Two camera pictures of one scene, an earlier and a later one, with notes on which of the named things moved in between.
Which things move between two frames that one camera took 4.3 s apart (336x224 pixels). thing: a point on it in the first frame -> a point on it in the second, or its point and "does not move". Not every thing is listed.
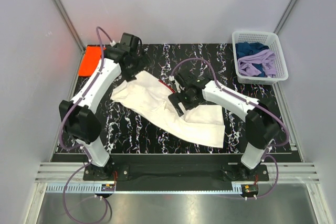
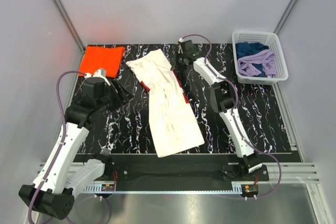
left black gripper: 130,75 -> 123,95
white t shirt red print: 202,125 -> 174,126
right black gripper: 176,98 -> 176,67
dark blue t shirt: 243,49 does not move
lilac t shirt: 267,59 does not move
